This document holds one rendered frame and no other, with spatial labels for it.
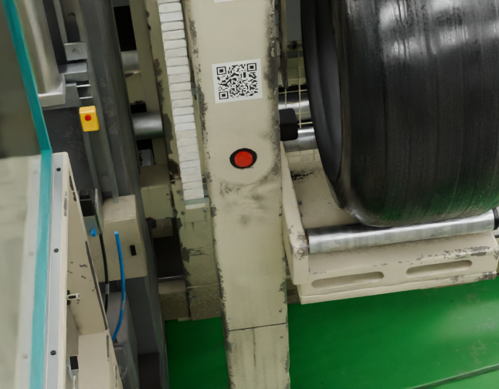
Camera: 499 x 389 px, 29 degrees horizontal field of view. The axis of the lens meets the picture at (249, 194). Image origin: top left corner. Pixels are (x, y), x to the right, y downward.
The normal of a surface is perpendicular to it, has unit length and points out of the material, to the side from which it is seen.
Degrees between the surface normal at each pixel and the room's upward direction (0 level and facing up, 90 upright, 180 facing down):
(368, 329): 0
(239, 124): 90
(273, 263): 90
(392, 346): 0
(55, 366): 0
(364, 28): 58
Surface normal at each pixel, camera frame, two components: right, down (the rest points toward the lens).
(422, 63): 0.07, 0.17
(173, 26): 0.13, 0.66
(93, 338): -0.05, -0.73
